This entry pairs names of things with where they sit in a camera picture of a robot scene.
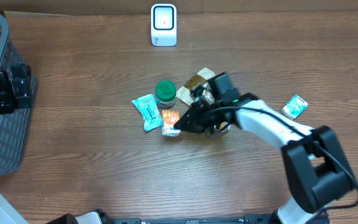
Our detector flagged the grey plastic mesh basket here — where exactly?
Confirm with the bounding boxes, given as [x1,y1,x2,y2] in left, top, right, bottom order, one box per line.
[0,14,37,175]

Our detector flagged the green lid jar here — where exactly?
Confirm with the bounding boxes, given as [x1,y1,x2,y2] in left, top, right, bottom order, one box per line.
[155,80,177,109]

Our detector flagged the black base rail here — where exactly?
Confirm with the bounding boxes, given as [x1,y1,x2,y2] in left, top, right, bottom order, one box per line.
[112,214,281,224]

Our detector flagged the teal tissue pack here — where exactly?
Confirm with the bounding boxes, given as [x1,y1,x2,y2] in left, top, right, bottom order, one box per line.
[280,95,308,120]

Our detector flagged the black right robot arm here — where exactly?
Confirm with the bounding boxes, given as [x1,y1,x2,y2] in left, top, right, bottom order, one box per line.
[174,72,358,223]

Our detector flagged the orange tissue pack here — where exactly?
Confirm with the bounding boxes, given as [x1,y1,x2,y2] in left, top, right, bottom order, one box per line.
[162,110,180,137]

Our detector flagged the beige dried food pouch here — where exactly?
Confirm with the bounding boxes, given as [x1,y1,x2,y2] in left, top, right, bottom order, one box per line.
[175,67,232,134]

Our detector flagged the teal snack wrapper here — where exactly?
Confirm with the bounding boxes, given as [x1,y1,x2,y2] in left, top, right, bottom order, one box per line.
[132,94,162,132]

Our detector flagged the white barcode scanner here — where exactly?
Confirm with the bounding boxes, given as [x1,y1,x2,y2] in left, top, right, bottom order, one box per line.
[150,3,178,47]

